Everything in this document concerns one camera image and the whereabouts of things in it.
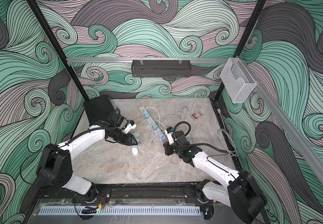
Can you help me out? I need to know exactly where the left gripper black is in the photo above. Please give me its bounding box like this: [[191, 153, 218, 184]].
[[110, 129, 139, 146]]

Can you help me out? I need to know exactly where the white earbud case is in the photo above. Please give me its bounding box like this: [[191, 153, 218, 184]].
[[132, 147, 139, 156]]

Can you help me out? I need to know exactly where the light blue usb charger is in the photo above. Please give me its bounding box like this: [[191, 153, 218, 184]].
[[157, 131, 165, 140]]

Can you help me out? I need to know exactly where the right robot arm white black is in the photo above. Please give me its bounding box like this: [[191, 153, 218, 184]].
[[163, 122, 267, 224]]

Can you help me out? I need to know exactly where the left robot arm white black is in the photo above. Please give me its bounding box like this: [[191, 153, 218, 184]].
[[36, 109, 138, 202]]

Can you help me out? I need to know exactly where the white power strip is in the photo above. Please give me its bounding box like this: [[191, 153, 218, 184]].
[[139, 106, 168, 144]]

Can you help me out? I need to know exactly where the small colourful card box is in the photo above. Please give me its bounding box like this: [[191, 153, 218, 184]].
[[191, 111, 204, 120]]

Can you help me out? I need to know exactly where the black metal box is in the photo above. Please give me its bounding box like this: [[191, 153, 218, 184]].
[[84, 94, 115, 127]]

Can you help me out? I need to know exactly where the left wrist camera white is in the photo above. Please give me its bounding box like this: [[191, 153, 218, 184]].
[[123, 120, 137, 134]]

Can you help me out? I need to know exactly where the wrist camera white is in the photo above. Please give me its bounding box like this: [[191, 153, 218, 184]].
[[165, 127, 174, 145], [123, 120, 137, 134]]

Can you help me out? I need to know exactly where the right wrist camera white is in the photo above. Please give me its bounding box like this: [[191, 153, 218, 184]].
[[165, 127, 174, 145]]

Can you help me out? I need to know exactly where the white slotted cable duct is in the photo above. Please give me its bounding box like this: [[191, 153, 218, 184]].
[[37, 205, 201, 216]]

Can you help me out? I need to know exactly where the black wall shelf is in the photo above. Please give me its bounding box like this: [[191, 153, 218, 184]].
[[131, 60, 192, 78]]

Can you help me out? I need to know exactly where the clear mesh wall bin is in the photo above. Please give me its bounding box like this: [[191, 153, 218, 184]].
[[220, 57, 257, 104]]

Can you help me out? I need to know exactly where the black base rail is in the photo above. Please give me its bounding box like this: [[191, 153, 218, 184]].
[[35, 183, 260, 204]]

